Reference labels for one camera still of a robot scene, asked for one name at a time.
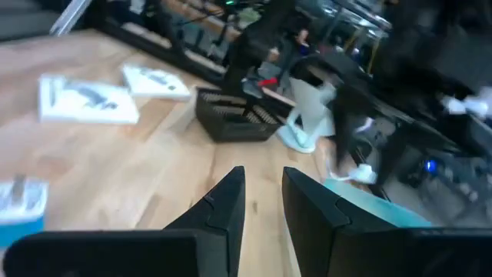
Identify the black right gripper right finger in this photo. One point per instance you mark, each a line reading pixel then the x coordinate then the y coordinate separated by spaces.
pixel 326 238

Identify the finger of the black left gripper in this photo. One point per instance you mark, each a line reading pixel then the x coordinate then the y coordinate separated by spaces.
pixel 391 157
pixel 342 146

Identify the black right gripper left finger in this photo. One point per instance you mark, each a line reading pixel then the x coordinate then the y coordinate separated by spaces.
pixel 215 246

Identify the large white box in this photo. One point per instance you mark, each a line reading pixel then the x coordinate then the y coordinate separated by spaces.
pixel 88 104

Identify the blue and white cylinder box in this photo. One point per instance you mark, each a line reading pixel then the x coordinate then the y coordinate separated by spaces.
pixel 21 209

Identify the teal translucent plastic bin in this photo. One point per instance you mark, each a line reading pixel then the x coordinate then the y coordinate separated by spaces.
pixel 376 211

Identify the black computer with blue light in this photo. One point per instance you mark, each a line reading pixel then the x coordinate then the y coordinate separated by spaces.
pixel 431 166

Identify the black mesh basket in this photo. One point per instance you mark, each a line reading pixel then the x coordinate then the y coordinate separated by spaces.
pixel 234 129

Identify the small white flat box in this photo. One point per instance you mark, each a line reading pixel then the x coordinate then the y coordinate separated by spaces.
pixel 153 82

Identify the silver metal bar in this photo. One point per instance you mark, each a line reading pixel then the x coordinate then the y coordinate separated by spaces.
pixel 71 17

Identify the black aluminium rig frame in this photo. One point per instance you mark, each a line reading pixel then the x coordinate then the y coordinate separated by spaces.
pixel 153 42

